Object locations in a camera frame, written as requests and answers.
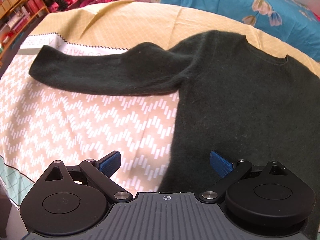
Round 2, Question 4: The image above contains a dark green knit sweater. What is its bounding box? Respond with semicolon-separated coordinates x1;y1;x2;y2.
20;30;319;239

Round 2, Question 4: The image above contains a yellow and pink patterned quilt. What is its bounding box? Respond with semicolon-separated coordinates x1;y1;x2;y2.
1;1;319;206

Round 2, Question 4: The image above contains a blue floral bedsheet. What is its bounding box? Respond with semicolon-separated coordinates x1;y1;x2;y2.
151;0;319;61

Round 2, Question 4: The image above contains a wooden shelf with boxes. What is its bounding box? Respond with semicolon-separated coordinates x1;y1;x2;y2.
1;0;49;61

